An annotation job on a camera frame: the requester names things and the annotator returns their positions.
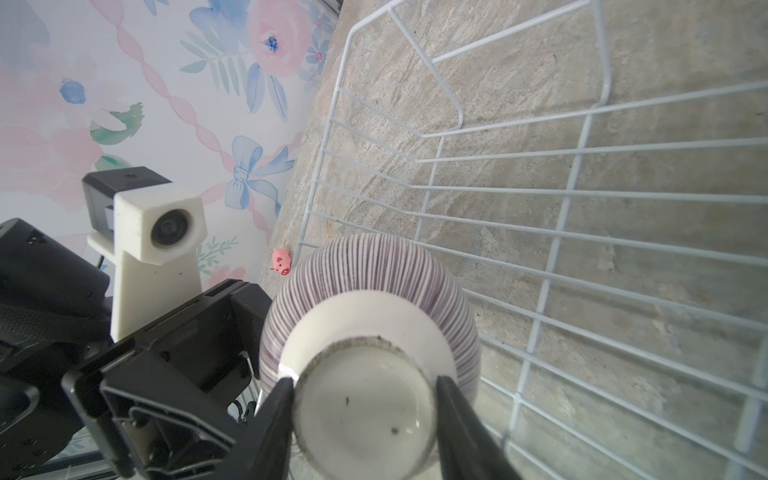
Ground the white ribbed bowl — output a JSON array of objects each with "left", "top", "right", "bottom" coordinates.
[{"left": 259, "top": 233, "right": 481, "bottom": 479}]

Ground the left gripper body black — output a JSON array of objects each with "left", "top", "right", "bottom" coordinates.
[{"left": 61, "top": 279, "right": 272, "bottom": 479}]

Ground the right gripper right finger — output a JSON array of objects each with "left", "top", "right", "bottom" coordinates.
[{"left": 436, "top": 376, "right": 522, "bottom": 480}]

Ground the small pink toy figure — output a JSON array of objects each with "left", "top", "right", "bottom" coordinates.
[{"left": 269, "top": 248, "right": 293, "bottom": 276}]

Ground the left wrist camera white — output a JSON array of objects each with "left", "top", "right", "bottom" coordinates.
[{"left": 82, "top": 167, "right": 207, "bottom": 341}]

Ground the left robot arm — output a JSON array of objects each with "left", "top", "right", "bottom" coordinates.
[{"left": 1, "top": 219, "right": 270, "bottom": 479}]

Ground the white wire dish rack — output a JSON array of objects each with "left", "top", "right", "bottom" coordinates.
[{"left": 297, "top": 1, "right": 767, "bottom": 479}]

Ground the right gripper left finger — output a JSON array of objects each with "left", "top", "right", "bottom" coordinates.
[{"left": 210, "top": 377, "right": 294, "bottom": 480}]

